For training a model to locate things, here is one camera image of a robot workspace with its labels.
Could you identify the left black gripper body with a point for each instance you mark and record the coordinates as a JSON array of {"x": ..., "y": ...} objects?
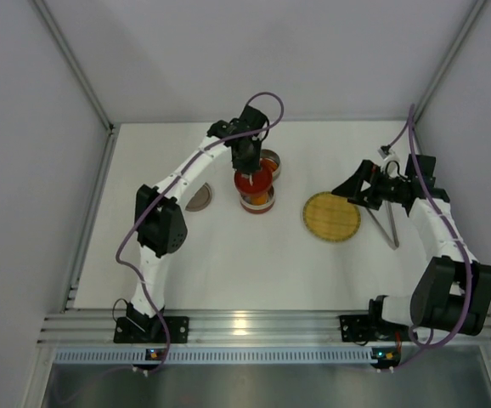
[{"x": 246, "y": 164}]

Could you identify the aluminium frame post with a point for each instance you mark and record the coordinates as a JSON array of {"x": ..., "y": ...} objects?
[
  {"x": 450, "y": 54},
  {"x": 47, "y": 18}
]

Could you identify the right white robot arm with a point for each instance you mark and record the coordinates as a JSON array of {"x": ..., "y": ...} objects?
[{"x": 454, "y": 292}]

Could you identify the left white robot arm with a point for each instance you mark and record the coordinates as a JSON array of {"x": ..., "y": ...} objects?
[{"x": 159, "y": 223}]

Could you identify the steel food tongs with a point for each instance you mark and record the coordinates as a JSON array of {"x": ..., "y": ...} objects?
[{"x": 388, "y": 227}]

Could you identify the sesame burger bun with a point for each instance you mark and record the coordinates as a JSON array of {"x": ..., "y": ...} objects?
[{"x": 260, "y": 200}]

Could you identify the left aluminium frame post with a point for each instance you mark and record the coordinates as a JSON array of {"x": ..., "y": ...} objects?
[{"x": 47, "y": 18}]

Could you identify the orange fried chicken piece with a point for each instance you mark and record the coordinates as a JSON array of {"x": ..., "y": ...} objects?
[{"x": 272, "y": 166}]

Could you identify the red round lid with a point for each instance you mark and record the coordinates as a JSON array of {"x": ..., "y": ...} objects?
[{"x": 254, "y": 185}]

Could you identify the round bamboo tray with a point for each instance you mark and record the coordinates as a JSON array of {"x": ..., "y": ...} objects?
[{"x": 330, "y": 217}]

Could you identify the taupe round lid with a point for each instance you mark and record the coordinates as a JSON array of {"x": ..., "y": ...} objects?
[{"x": 200, "y": 200}]

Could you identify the steel bowl taupe base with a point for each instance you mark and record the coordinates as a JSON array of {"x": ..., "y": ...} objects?
[{"x": 270, "y": 154}]

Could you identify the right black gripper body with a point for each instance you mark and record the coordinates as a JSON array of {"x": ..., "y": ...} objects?
[{"x": 370, "y": 192}]

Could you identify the steel bowl red base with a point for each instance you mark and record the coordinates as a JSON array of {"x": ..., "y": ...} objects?
[{"x": 245, "y": 202}]

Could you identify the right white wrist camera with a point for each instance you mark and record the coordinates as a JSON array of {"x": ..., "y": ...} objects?
[{"x": 388, "y": 156}]

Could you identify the right aluminium frame post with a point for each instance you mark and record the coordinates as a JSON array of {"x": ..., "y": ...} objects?
[{"x": 450, "y": 54}]

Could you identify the slotted cable duct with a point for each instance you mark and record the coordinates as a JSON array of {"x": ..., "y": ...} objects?
[{"x": 225, "y": 356}]

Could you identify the aluminium mounting rail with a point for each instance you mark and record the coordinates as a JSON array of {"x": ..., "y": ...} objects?
[{"x": 205, "y": 327}]

